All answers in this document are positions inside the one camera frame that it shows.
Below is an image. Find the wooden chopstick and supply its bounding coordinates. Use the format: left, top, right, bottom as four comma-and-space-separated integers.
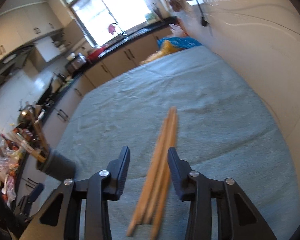
126, 107, 173, 237
151, 109, 178, 239
142, 107, 176, 224

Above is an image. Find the dark grey utensil holder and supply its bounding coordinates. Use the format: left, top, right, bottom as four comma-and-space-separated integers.
36, 148, 76, 181

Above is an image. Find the grey-green table cloth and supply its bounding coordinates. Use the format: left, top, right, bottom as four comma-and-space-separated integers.
20, 45, 300, 240

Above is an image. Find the steel wok with lid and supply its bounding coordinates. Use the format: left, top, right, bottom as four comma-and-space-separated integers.
17, 105, 37, 126

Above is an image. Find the silver rice cooker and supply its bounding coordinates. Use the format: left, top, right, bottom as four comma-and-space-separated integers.
65, 53, 87, 74

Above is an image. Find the range hood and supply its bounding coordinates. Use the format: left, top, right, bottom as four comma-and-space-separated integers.
0, 44, 34, 86

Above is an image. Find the red pot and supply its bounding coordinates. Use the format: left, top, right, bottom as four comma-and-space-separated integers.
87, 46, 107, 62

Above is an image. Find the blue plastic bag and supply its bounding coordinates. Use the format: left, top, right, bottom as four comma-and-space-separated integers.
157, 36, 202, 49

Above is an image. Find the yellow plastic bag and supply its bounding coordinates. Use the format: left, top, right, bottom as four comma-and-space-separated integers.
139, 40, 183, 65

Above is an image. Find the black hanging power cable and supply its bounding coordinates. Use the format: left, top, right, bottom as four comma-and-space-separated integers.
186, 0, 210, 28

